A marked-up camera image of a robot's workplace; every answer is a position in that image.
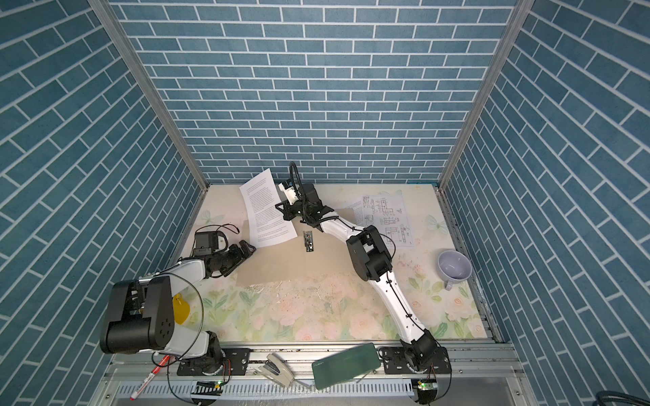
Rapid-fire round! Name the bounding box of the metal folder clip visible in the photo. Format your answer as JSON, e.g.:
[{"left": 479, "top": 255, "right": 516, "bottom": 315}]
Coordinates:
[{"left": 303, "top": 231, "right": 314, "bottom": 253}]

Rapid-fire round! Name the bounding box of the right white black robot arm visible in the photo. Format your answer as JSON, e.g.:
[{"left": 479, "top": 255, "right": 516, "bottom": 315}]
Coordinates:
[{"left": 275, "top": 180, "right": 442, "bottom": 372}]

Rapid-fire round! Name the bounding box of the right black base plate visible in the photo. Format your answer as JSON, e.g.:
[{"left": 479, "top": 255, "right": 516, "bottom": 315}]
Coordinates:
[{"left": 377, "top": 347, "right": 452, "bottom": 375}]

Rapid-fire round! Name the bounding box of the diagram printed paper sheet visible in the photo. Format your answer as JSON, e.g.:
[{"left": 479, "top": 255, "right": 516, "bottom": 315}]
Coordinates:
[{"left": 350, "top": 192, "right": 415, "bottom": 249}]

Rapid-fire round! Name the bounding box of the right controller board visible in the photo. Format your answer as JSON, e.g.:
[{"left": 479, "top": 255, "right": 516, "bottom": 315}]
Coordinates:
[{"left": 414, "top": 379, "right": 438, "bottom": 404}]

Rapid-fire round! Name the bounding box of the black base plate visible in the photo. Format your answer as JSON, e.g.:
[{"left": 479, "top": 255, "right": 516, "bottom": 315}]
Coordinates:
[
  {"left": 177, "top": 348, "right": 252, "bottom": 377},
  {"left": 377, "top": 347, "right": 452, "bottom": 375}
]

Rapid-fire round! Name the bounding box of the small-text printed paper sheet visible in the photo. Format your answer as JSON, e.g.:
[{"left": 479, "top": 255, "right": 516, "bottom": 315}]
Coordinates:
[{"left": 338, "top": 201, "right": 363, "bottom": 224}]

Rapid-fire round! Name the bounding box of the beige cardboard file folder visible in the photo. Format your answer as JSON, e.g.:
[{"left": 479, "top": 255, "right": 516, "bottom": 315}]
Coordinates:
[{"left": 234, "top": 222, "right": 356, "bottom": 288}]

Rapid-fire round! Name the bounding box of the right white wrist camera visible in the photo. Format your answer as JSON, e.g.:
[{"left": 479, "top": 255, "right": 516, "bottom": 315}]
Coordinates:
[{"left": 278, "top": 183, "right": 299, "bottom": 205}]

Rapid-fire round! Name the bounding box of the grey stapler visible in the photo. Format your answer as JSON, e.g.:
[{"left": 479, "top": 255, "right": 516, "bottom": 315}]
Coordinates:
[{"left": 257, "top": 354, "right": 295, "bottom": 387}]

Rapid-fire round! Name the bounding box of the yellow pen holder cup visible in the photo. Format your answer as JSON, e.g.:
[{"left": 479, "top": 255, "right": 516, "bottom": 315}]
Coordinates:
[{"left": 172, "top": 293, "right": 191, "bottom": 325}]

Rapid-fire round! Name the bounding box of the red white marker pen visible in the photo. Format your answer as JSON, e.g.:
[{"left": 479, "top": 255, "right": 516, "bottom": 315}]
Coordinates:
[{"left": 130, "top": 355, "right": 174, "bottom": 401}]

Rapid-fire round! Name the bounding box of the controller board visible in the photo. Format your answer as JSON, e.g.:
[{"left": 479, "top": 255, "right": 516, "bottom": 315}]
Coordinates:
[
  {"left": 191, "top": 381, "right": 223, "bottom": 405},
  {"left": 414, "top": 379, "right": 438, "bottom": 404}
]

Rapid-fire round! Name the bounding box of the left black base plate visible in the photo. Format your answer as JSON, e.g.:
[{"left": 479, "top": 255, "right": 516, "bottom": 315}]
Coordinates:
[{"left": 177, "top": 348, "right": 252, "bottom": 377}]

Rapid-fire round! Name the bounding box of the left controller board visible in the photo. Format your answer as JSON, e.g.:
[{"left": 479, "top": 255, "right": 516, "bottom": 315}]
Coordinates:
[{"left": 191, "top": 381, "right": 223, "bottom": 405}]

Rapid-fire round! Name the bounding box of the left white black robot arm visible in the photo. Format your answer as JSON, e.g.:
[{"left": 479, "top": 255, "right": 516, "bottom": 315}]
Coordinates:
[{"left": 99, "top": 228, "right": 257, "bottom": 376}]

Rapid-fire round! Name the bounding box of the green notebook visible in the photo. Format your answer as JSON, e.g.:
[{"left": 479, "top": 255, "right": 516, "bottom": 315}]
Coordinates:
[{"left": 311, "top": 343, "right": 381, "bottom": 390}]

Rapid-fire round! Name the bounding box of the text printed paper sheet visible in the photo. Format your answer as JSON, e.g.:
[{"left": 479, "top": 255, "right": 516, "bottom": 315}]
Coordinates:
[{"left": 240, "top": 169, "right": 297, "bottom": 248}]

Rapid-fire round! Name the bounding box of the lavender ceramic cup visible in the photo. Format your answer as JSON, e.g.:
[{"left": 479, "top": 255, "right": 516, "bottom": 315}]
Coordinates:
[{"left": 438, "top": 250, "right": 473, "bottom": 291}]

